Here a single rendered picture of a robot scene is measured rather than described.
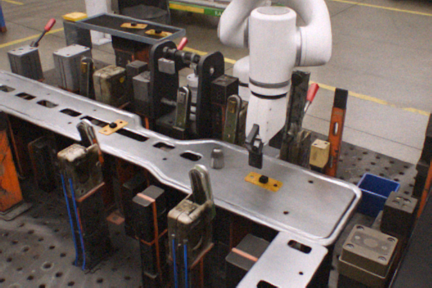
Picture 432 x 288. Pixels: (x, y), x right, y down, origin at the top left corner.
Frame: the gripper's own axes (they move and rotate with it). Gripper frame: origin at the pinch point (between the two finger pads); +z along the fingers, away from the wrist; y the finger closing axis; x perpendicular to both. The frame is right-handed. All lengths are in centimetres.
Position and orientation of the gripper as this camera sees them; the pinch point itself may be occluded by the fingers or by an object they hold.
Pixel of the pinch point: (265, 153)
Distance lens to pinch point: 103.5
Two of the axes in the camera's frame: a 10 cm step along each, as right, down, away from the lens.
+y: -5.5, 4.1, -7.3
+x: 8.4, 2.7, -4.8
